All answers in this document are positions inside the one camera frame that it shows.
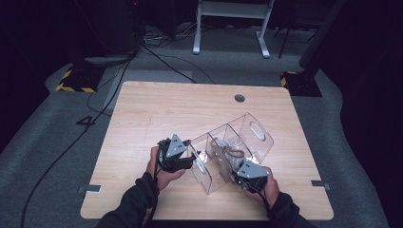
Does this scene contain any clear acrylic divided organizer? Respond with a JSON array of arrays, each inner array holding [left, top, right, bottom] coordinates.
[[188, 112, 275, 195]]

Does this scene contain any person's left hand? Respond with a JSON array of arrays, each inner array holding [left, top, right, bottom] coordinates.
[[145, 145, 186, 191]]

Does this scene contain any bundle of floor cables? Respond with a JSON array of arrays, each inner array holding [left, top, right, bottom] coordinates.
[[142, 22, 199, 48]]

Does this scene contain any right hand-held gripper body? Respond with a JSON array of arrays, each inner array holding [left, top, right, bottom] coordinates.
[[231, 159, 272, 193]]

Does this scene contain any left hand-held gripper cable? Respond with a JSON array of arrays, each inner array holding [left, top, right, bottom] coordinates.
[[145, 148, 163, 228]]

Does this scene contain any long black floor cable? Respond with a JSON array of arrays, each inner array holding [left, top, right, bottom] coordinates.
[[20, 58, 134, 228]]

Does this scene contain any black equipment cabinet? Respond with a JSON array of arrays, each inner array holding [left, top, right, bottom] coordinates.
[[70, 0, 146, 66]]

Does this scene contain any grey metal table bracket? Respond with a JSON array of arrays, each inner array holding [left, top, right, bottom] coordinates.
[[77, 184, 103, 194], [311, 180, 331, 191]]

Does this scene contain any white metal desk frame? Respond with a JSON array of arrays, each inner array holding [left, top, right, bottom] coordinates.
[[192, 0, 276, 60]]

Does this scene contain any hand-held gripper cable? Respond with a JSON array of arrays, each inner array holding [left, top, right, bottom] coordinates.
[[145, 148, 163, 228], [250, 186, 277, 222]]

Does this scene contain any person's right hand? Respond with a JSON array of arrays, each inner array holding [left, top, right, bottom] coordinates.
[[243, 166, 280, 208]]

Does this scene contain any black tripod stand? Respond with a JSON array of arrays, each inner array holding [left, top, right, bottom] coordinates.
[[274, 18, 317, 60]]

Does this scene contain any dark metal stand pole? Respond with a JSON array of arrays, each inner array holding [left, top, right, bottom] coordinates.
[[298, 0, 346, 80]]

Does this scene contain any right hand-held gripper cable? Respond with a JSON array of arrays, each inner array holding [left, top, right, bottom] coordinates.
[[250, 186, 277, 222]]

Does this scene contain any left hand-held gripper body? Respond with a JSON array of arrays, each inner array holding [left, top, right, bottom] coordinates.
[[157, 133, 191, 174]]

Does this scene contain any black yellow striped base plate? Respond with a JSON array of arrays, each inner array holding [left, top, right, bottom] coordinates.
[[279, 70, 322, 98], [55, 65, 106, 94]]

